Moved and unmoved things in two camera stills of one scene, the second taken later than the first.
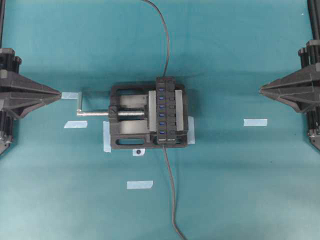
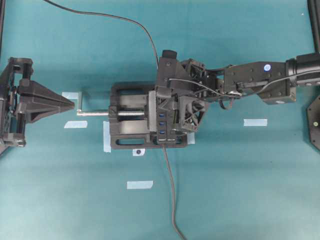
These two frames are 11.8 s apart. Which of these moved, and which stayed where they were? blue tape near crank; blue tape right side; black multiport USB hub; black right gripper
Moved: black right gripper
Stayed: black multiport USB hub; blue tape right side; blue tape near crank
